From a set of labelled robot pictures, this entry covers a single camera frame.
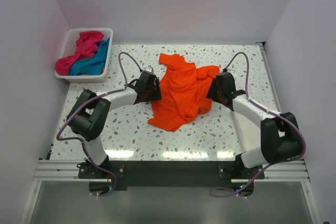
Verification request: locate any orange t shirt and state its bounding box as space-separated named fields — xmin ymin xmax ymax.
xmin=148 ymin=53 xmax=219 ymax=132

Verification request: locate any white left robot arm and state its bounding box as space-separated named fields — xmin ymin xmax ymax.
xmin=66 ymin=70 xmax=162 ymax=178

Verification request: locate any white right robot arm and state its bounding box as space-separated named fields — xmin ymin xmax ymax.
xmin=206 ymin=72 xmax=306 ymax=178

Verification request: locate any blue t shirt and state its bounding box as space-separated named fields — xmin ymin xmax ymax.
xmin=69 ymin=38 xmax=110 ymax=76

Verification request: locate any pink t shirt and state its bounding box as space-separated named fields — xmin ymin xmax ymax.
xmin=55 ymin=30 xmax=104 ymax=76

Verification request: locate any white plastic laundry basket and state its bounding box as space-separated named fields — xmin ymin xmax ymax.
xmin=55 ymin=27 xmax=113 ymax=83

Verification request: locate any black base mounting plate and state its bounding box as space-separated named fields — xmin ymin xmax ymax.
xmin=77 ymin=161 xmax=264 ymax=193

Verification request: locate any aluminium frame rail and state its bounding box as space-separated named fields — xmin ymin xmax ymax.
xmin=19 ymin=158 xmax=82 ymax=224

